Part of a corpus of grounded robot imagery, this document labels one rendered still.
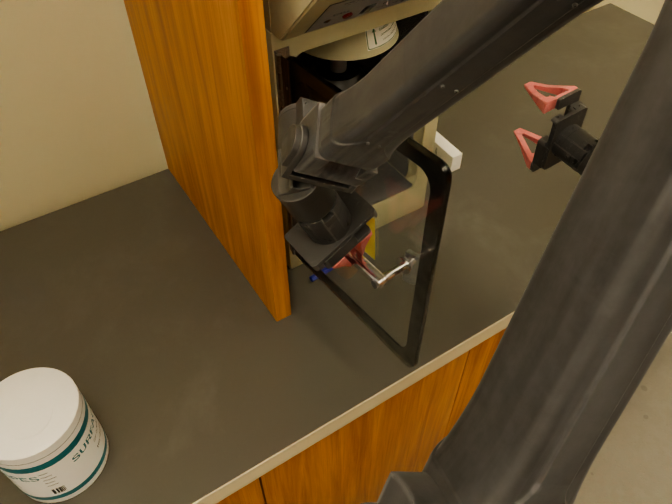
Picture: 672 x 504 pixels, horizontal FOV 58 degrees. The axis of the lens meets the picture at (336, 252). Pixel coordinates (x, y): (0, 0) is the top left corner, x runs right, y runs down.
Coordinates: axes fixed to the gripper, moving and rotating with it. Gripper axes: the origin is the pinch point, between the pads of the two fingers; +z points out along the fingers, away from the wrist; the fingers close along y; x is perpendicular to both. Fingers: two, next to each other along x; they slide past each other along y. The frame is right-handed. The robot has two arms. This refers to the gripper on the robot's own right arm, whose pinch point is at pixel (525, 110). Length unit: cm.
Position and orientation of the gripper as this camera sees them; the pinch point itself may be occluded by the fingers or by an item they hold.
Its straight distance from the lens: 109.2
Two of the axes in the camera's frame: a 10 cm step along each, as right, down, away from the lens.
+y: -0.6, -6.2, -7.8
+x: -8.4, 4.5, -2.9
